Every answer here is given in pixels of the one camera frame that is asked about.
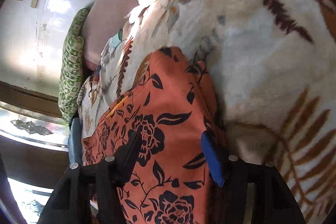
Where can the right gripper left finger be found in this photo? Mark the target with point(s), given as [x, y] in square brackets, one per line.
[70, 203]

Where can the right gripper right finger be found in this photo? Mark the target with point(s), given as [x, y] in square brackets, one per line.
[242, 192]

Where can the orange black floral blouse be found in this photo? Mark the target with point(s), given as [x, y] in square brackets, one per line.
[171, 107]

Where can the stained glass window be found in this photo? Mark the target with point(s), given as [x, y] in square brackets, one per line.
[32, 128]

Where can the green checkered pillow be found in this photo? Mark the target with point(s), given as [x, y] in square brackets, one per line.
[71, 75]

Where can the white teal small socks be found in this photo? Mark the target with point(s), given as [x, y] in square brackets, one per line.
[113, 43]

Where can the cream leaf print blanket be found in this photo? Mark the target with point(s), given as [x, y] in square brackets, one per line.
[272, 65]

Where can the pink quilted pillow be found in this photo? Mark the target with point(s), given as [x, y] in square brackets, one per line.
[105, 19]

